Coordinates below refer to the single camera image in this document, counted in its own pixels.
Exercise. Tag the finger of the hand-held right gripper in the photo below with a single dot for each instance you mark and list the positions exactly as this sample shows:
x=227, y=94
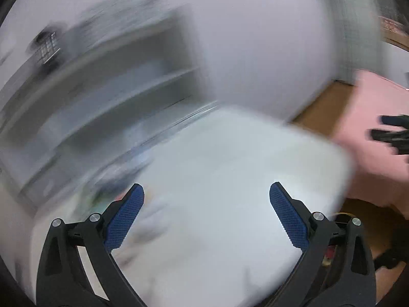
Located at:
x=391, y=136
x=394, y=120

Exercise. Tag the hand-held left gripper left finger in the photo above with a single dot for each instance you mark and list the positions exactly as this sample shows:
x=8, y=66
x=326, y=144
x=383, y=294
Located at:
x=125, y=217

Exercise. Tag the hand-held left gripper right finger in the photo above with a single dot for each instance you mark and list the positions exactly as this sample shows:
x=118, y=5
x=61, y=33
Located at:
x=289, y=220

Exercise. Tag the pink blanket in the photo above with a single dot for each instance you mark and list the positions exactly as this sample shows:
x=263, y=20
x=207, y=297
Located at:
x=367, y=108

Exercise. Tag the brown patterned board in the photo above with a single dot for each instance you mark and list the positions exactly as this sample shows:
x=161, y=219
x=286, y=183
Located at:
x=394, y=27

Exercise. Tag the white shelf unit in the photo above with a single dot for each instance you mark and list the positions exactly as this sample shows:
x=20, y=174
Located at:
x=96, y=96

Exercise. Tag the dark wall fixture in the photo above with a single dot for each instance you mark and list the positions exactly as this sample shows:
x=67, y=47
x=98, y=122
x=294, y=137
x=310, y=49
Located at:
x=44, y=43

